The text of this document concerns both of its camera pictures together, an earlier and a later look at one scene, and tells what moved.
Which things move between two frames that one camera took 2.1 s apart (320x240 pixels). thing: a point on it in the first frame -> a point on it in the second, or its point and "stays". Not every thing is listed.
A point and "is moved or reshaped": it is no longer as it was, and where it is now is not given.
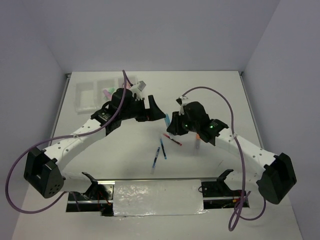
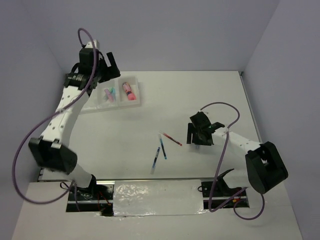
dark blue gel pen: x=155 y=160 stays
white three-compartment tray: x=91 y=96 stays
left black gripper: x=154 y=113 -> x=111 y=72
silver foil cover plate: x=155 y=198 stays
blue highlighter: x=167 y=119 is moved or reshaped
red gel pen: x=180 y=144 stays
